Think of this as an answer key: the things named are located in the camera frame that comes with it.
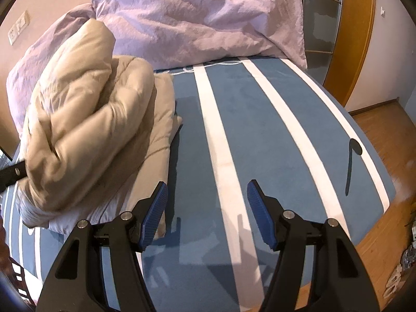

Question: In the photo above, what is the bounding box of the beige puffer jacket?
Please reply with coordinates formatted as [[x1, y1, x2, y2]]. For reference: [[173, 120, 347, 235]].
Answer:
[[16, 19, 181, 235]]

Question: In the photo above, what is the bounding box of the large lavender pillow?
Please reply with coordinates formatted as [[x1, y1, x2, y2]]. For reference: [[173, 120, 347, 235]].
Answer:
[[91, 0, 307, 70]]

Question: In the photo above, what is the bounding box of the white wall switch panel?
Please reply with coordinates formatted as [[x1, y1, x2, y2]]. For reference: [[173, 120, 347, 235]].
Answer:
[[8, 11, 30, 46]]

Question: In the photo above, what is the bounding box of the clutter on floor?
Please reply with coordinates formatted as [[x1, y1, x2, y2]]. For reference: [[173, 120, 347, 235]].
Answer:
[[383, 220, 415, 299]]

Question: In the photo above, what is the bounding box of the blue white striped bedsheet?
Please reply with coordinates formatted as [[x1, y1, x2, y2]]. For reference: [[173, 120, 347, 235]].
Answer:
[[0, 56, 398, 312]]

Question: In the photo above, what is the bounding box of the dark wooden chair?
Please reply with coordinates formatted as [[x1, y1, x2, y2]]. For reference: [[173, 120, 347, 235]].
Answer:
[[0, 218, 36, 308]]

